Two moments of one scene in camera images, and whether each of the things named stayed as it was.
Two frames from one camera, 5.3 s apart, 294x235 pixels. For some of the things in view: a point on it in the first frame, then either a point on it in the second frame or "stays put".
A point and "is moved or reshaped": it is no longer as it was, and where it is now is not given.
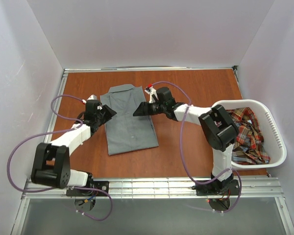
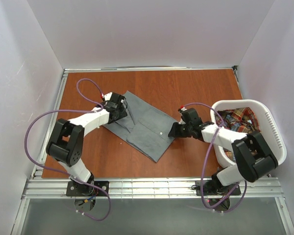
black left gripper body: x=103 y=113 → x=121 y=111
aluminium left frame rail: x=56 y=105 stays put
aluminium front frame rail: x=174 y=188 stays put
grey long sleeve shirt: x=126 y=132 is moved or reshaped
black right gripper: x=149 y=108 → x=180 y=129
